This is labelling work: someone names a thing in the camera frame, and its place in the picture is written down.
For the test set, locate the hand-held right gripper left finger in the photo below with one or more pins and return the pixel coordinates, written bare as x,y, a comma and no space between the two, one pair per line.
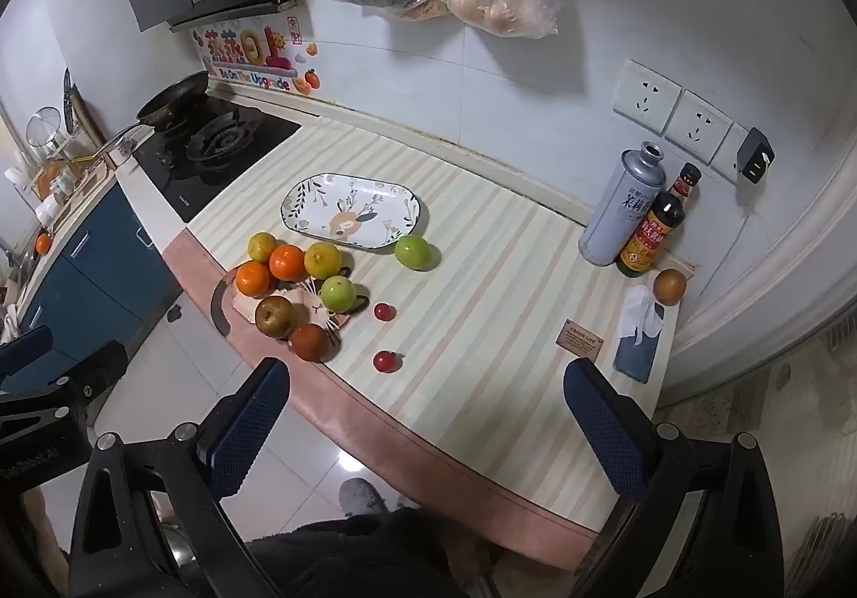
248,430

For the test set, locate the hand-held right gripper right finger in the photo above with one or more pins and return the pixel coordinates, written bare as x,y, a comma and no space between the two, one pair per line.
602,430

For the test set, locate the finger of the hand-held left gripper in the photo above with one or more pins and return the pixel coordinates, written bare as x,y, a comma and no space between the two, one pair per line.
100,370
27,345

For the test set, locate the dark red-brown orange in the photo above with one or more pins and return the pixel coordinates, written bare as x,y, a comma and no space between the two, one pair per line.
309,341

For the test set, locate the brown pear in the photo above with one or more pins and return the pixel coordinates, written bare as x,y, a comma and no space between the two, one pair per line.
273,317

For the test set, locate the orange mandarin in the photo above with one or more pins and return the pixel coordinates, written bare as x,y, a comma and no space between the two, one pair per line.
253,278
289,262

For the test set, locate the red cherry tomato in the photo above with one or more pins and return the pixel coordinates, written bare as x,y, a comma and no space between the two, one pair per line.
386,361
383,311

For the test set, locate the green apple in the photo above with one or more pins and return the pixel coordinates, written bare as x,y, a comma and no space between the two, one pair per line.
338,293
412,252

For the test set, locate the small yellow-green mandarin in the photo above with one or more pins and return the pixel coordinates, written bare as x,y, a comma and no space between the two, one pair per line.
262,246

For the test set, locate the large yellow orange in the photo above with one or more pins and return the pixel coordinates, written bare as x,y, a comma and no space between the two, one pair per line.
323,260

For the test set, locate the floral ceramic plate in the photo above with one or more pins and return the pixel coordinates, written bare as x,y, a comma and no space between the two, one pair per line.
348,206

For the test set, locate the blue tissue pack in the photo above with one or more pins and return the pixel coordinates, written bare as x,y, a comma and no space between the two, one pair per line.
636,357

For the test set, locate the small orange fruit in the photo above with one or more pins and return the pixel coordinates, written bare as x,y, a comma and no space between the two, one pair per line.
42,244

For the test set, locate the grey slipper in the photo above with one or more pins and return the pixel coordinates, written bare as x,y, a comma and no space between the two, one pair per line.
361,496

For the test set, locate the cat-shaped mat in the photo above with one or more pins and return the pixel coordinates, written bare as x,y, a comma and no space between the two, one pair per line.
302,302

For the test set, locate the brown round fruit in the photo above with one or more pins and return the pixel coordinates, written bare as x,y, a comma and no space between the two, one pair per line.
669,286

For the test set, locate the striped table mat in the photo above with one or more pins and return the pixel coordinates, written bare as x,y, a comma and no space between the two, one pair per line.
502,303

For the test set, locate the person's dark clothing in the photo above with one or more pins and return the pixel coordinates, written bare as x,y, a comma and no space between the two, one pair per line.
361,558

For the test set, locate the dark soy sauce bottle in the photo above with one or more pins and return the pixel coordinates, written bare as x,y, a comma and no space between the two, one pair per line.
653,236

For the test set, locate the grey metal can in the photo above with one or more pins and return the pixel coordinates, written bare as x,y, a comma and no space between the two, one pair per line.
616,216

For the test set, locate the metal strainer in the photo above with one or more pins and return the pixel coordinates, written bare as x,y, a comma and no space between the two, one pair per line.
45,130

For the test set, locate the white mug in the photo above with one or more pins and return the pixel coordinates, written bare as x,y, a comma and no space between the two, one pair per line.
124,150

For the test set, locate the wooden cutting board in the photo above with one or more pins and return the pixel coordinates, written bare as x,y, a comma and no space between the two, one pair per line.
87,116

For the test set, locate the black gas stove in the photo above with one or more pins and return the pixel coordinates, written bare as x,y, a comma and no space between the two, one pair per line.
221,142

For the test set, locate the black frying pan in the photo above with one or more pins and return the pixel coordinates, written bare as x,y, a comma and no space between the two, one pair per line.
174,99

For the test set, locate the black plug charger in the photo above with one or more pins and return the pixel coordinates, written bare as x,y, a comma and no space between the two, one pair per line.
755,156

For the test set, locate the white wall socket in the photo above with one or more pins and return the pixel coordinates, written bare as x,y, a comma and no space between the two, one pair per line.
700,126
646,95
726,159

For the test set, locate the colourful wall sticker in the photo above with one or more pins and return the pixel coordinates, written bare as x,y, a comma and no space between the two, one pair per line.
248,55

